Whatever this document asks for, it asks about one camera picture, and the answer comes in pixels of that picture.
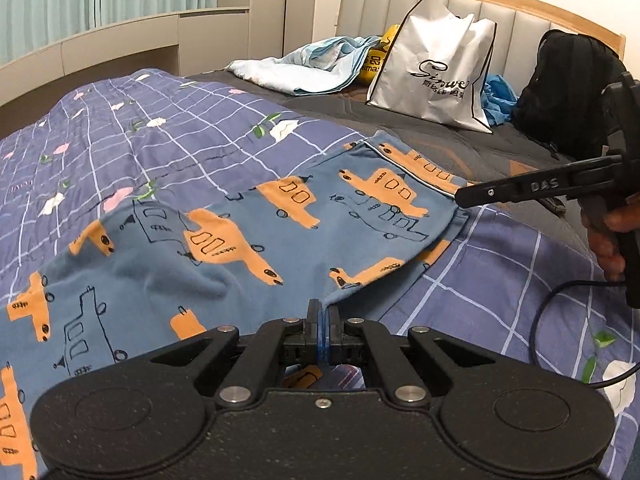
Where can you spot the wooden padded headboard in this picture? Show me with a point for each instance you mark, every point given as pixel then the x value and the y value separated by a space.
pixel 520 25

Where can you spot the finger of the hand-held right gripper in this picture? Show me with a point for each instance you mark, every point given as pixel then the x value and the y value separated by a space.
pixel 530 186

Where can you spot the light blue cloth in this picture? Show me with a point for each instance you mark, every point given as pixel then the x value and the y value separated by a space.
pixel 310 62

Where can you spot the white shopping bag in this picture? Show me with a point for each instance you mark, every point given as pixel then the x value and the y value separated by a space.
pixel 435 70

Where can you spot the person's right hand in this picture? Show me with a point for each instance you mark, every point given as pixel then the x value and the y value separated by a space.
pixel 609 240

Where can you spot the purple plaid floral blanket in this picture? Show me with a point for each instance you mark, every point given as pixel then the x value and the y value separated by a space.
pixel 130 135

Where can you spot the blue pants with orange print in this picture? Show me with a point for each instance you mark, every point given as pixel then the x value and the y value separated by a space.
pixel 210 255

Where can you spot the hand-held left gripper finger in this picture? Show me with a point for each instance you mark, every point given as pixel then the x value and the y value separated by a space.
pixel 327 342
pixel 317 340

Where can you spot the black backpack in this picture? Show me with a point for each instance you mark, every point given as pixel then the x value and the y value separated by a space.
pixel 565 95

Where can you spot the beige window cabinet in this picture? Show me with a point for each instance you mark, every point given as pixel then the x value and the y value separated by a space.
pixel 125 40

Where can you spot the bright blue cloth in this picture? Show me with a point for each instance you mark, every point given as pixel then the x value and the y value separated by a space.
pixel 497 100

